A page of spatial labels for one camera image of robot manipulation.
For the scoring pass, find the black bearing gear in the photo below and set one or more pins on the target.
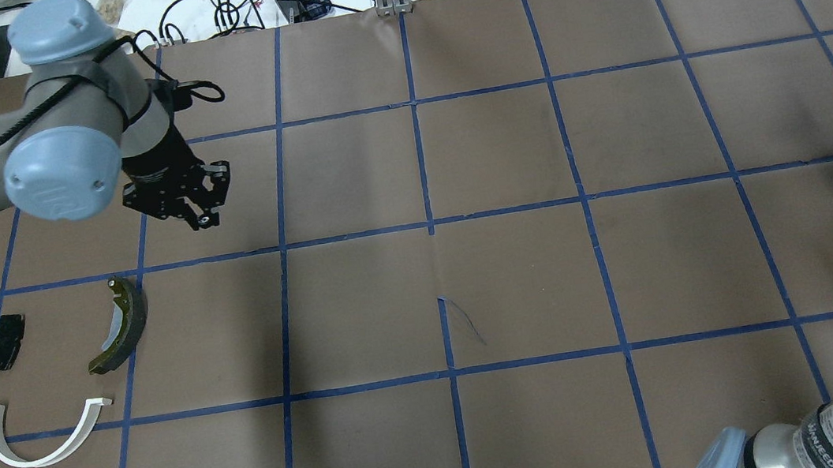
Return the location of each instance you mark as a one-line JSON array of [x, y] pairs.
[[206, 221]]

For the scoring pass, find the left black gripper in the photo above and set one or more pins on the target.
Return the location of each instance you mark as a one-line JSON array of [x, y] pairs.
[[157, 170]]

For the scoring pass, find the green brake shoe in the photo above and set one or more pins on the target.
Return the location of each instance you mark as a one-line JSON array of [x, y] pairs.
[[130, 310]]

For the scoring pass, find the white curved plastic bracket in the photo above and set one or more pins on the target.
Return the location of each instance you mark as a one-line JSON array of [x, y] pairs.
[[69, 440]]

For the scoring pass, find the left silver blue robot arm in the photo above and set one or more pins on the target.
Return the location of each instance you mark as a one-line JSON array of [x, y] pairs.
[[89, 116]]

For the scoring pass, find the black brake pad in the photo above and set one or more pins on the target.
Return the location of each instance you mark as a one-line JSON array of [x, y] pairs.
[[12, 327]]

